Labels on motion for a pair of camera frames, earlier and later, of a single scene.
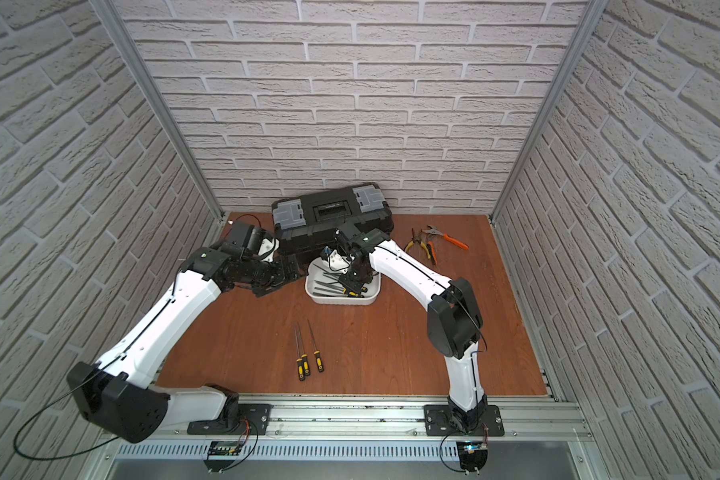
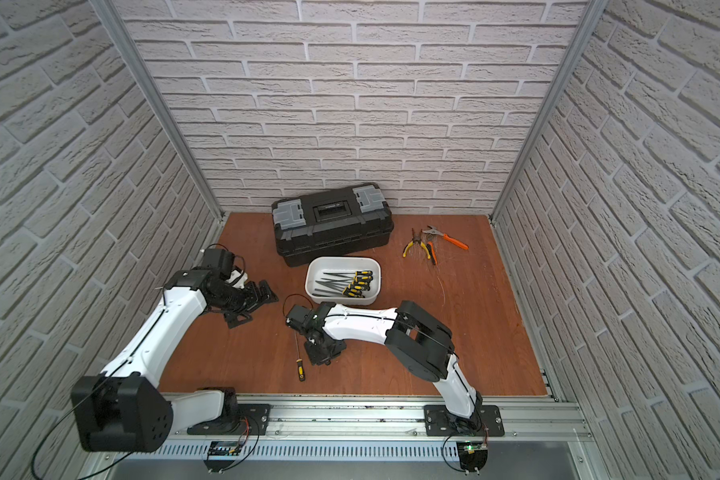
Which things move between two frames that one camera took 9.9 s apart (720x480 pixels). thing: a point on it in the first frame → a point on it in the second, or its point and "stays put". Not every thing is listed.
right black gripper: x=352 y=284 → x=317 y=359
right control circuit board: x=472 y=455 stays put
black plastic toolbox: x=305 y=225 stays put
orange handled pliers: x=434 y=233 stays put
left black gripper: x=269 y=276 → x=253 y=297
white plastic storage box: x=322 y=285 stays put
